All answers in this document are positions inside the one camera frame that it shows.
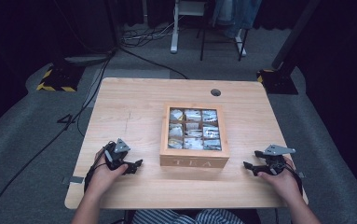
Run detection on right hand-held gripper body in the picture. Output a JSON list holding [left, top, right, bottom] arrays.
[[263, 144, 296, 175]]

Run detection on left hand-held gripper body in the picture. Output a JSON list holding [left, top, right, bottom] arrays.
[[104, 138, 131, 171]]

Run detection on wooden tea box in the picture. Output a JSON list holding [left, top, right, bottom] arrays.
[[159, 102, 231, 170]]

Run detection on person's right hand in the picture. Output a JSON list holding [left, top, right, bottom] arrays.
[[257, 158, 303, 204]]

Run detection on person's left hand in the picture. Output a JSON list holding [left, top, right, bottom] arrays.
[[86, 148, 130, 200]]

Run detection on person's striped pants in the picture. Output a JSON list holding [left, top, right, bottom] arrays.
[[131, 208, 245, 224]]

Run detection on pile of tea packets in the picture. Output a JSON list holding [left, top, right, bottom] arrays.
[[169, 107, 223, 151]]

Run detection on black yellow striped stand base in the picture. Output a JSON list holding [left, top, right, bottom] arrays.
[[256, 68, 299, 95], [35, 63, 86, 92]]

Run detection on grey flat stand base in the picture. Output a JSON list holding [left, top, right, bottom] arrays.
[[63, 53, 114, 65]]

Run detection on black slanted stand pole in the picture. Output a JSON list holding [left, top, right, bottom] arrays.
[[271, 0, 323, 70]]

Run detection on blue denim cloth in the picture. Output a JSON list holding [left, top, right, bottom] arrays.
[[212, 0, 263, 39]]

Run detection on right hand-held gripper cable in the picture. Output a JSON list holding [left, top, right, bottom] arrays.
[[284, 161, 305, 196]]

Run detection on hand-held gripper cable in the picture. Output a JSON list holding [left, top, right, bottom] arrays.
[[284, 161, 305, 196], [83, 143, 115, 193]]

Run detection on left hand-held gripper cable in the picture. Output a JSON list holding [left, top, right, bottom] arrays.
[[83, 143, 115, 193]]

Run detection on long black floor cable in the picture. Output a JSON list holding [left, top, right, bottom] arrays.
[[0, 50, 116, 224]]

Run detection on bundle of floor cables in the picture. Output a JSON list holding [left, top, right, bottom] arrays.
[[119, 17, 184, 49]]

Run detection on black metal stool frame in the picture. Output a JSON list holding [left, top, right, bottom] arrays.
[[199, 26, 251, 63]]

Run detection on white desk frame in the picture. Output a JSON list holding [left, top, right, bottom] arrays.
[[170, 0, 248, 58]]

